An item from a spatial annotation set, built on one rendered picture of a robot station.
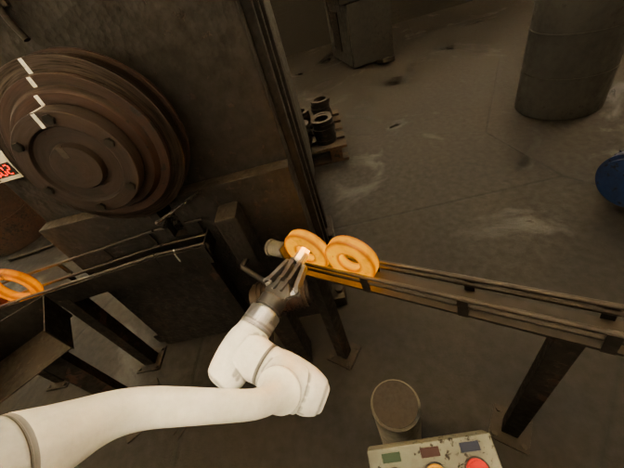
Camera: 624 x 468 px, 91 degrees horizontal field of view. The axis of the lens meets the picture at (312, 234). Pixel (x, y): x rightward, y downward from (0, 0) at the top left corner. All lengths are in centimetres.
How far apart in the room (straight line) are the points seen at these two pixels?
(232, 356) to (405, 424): 43
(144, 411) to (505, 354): 133
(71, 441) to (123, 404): 8
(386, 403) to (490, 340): 79
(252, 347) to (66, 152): 65
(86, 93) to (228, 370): 73
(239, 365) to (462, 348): 102
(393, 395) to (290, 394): 29
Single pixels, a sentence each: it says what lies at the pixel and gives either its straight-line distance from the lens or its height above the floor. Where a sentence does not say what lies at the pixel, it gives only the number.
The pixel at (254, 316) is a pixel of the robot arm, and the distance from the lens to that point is 82.
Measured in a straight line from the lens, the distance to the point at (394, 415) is 87.
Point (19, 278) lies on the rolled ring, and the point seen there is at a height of 74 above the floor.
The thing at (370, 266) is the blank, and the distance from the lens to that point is 82.
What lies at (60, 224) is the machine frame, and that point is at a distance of 145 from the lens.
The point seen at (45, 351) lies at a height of 60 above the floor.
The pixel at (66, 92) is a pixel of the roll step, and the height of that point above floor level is 127.
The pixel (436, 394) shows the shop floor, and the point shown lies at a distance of 144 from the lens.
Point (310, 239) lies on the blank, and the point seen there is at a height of 77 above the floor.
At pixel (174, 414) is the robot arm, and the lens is 59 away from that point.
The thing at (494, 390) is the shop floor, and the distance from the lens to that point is 148.
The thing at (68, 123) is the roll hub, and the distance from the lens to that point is 93.
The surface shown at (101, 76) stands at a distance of 94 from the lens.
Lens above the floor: 136
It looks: 41 degrees down
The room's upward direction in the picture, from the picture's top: 19 degrees counter-clockwise
